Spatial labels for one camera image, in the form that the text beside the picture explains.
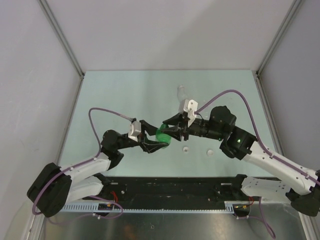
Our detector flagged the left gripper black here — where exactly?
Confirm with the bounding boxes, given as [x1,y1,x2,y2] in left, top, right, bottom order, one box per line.
[115,119,168,153]

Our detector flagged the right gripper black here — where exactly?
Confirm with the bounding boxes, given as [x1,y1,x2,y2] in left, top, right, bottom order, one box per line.
[160,112,225,142]

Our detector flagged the green plastic bottle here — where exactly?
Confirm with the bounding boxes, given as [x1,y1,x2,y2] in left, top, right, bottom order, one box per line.
[155,123,172,149]

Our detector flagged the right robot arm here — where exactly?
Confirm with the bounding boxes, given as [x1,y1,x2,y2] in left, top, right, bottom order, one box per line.
[162,106,320,217]

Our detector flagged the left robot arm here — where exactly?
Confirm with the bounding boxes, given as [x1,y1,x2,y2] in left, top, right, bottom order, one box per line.
[27,120,169,218]

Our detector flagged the clear plastic bottle far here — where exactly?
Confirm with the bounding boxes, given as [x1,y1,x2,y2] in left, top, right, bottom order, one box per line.
[177,85,191,104]

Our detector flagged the white bottle cap right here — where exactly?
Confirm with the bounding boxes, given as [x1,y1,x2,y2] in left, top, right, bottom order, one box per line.
[207,149,214,156]

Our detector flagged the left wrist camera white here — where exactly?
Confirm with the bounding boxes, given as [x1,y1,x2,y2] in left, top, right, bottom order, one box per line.
[128,121,142,142]

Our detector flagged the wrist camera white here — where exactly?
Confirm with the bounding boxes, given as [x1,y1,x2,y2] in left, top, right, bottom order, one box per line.
[178,99,198,127]
[128,121,142,142]

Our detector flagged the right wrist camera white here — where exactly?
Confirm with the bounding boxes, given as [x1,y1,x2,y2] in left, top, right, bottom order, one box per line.
[178,99,198,127]

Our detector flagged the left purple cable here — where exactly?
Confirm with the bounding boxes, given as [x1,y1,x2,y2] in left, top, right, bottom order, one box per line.
[32,107,137,224]

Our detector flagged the purple cable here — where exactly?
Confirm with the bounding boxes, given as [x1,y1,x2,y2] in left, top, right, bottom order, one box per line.
[196,89,320,238]
[32,107,137,224]

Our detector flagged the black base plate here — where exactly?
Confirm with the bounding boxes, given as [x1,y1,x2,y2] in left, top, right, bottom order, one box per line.
[96,174,250,207]

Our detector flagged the grey slotted cable duct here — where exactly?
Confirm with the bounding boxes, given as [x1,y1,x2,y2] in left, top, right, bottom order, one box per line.
[60,201,235,214]

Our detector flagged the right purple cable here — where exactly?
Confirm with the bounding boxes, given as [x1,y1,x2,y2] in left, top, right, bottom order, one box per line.
[196,89,320,238]

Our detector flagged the left aluminium corner post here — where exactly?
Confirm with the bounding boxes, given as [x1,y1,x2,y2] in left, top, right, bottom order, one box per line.
[37,0,85,78]

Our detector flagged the aluminium corner post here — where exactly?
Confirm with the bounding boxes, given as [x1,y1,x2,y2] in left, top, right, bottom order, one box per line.
[255,0,305,77]
[37,0,85,78]

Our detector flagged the right aluminium corner post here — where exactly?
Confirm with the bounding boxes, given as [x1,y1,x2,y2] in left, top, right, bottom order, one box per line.
[255,0,305,77]

